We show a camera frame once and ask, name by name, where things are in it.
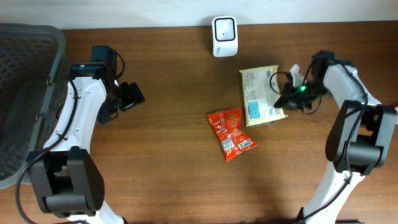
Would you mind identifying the yellow wet wipes pack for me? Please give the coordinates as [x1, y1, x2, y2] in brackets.
[239, 65, 288, 128]

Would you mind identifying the red snack bag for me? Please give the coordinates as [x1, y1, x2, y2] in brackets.
[207, 108, 258, 161]

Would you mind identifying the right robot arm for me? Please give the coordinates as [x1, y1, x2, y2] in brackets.
[274, 50, 397, 223]

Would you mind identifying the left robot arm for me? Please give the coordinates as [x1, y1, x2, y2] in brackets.
[22, 45, 145, 223]

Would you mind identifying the white barcode scanner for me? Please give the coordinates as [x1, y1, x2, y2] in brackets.
[211, 16, 239, 57]

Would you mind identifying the grey plastic mesh basket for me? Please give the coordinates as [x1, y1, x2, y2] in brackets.
[1, 23, 70, 189]

